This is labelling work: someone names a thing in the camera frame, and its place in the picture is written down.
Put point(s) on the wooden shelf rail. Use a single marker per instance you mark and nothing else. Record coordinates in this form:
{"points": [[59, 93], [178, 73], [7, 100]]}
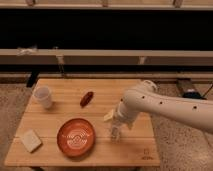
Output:
{"points": [[105, 57]]}

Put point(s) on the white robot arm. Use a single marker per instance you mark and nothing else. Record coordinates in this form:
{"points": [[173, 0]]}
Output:
{"points": [[143, 98]]}

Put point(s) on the small clear white-capped bottle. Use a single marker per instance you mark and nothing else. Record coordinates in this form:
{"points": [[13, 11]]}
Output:
{"points": [[115, 130]]}

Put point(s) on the translucent plastic cup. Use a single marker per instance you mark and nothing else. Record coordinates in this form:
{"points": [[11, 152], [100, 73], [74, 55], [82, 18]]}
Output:
{"points": [[43, 96]]}

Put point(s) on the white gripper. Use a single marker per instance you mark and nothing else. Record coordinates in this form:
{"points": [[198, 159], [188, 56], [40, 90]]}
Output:
{"points": [[122, 115]]}

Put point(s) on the black floor bracket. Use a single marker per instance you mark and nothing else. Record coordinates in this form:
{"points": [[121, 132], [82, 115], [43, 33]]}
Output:
{"points": [[187, 89]]}

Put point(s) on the white rectangular sponge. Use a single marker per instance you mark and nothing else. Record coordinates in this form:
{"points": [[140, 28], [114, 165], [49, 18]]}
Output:
{"points": [[30, 140]]}

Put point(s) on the brown sausage-shaped object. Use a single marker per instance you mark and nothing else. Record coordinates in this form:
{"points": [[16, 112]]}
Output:
{"points": [[86, 99]]}

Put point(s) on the orange ridged plate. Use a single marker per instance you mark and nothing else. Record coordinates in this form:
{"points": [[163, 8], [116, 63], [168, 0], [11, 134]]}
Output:
{"points": [[76, 137]]}

